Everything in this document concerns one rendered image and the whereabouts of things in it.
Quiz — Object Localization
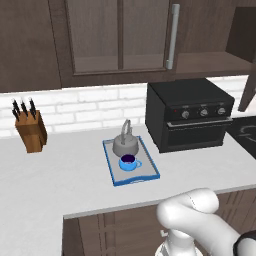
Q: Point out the grey metal kettle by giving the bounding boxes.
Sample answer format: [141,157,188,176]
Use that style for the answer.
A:
[112,119,140,158]

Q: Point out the blue mug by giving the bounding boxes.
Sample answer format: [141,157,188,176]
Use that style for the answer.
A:
[118,153,143,173]

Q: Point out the blue-rimmed grey tray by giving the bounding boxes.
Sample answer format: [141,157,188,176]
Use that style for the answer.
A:
[101,135,161,188]

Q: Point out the plain dark wood cabinet door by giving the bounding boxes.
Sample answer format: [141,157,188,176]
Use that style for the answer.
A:
[0,0,63,94]

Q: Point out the black toaster oven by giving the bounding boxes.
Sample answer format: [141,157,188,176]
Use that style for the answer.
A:
[144,77,236,154]

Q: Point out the wooden knife block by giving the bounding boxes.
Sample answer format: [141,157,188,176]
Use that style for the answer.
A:
[14,109,48,154]

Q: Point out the dark wood base cabinets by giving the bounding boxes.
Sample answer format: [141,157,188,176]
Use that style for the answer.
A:
[61,188,256,256]

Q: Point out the black hob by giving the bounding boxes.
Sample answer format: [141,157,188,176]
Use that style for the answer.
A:
[225,115,256,155]

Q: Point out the toaster oven door handle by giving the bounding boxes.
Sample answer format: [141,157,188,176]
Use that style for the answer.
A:
[166,116,234,128]

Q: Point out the black-handled knife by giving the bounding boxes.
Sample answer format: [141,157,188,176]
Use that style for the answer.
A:
[28,96,37,121]
[20,97,29,118]
[11,98,21,121]

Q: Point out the silver cabinet door handle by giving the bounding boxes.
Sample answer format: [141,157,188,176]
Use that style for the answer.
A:
[165,3,181,71]

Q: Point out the dark wood wall cabinet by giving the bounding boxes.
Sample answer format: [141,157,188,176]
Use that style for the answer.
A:
[174,0,256,81]

